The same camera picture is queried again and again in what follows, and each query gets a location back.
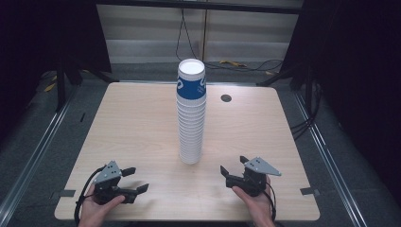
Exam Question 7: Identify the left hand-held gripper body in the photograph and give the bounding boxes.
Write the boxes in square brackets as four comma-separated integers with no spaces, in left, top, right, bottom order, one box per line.
[92,160,138,205]

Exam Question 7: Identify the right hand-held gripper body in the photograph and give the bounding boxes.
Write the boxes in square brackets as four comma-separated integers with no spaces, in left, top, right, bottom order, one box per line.
[225,156,282,197]

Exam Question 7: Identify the stack of white paper cups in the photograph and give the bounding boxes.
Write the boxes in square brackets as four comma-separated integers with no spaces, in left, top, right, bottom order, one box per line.
[176,93,207,166]

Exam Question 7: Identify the person's right hand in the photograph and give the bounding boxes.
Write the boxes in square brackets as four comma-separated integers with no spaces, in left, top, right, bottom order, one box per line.
[232,176,276,227]

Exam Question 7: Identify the person's left hand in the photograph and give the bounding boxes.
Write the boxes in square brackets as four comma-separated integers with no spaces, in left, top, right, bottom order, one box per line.
[78,184,127,227]

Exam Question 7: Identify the black metal stand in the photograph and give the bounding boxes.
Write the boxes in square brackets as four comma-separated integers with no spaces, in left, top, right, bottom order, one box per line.
[54,60,120,114]
[255,61,317,110]

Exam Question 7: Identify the dark curtain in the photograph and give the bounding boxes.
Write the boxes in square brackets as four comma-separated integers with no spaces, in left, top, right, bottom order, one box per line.
[282,0,401,198]
[0,0,113,140]

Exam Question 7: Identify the black overhead beam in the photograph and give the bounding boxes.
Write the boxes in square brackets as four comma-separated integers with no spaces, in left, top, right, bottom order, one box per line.
[95,0,305,15]

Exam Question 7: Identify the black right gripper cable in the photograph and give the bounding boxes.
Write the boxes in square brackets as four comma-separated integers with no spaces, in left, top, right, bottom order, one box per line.
[263,188,278,222]

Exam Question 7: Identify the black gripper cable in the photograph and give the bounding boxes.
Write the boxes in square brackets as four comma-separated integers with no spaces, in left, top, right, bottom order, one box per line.
[74,166,108,226]
[263,188,278,222]

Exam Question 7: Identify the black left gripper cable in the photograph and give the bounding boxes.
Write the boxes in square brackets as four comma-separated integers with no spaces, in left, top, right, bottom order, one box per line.
[74,166,108,226]

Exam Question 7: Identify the metal floor rail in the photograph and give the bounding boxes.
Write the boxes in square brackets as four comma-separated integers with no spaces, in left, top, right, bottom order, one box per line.
[292,90,369,227]
[0,84,80,223]

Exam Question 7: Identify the black floor cable bundle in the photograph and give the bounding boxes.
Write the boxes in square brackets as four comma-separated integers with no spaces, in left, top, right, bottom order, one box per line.
[289,79,323,142]

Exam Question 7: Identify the black hanging wall cable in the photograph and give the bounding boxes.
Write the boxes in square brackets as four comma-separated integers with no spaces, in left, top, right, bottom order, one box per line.
[175,7,285,74]

